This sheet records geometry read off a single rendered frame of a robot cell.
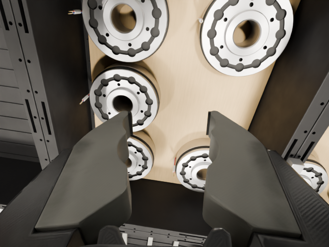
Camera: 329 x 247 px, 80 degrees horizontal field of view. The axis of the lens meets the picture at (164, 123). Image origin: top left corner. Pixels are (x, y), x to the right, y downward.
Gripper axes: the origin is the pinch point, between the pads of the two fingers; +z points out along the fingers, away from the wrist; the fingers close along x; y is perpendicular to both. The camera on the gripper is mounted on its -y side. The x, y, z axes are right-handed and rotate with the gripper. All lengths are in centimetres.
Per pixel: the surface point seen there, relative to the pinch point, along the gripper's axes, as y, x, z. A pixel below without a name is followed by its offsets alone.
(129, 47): -1.7, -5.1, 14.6
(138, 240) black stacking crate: 49, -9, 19
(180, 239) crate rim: 28.0, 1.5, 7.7
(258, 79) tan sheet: 3.2, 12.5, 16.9
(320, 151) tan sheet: 15.9, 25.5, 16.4
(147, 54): -0.9, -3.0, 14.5
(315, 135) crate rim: 6.1, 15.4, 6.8
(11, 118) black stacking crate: 10.9, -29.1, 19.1
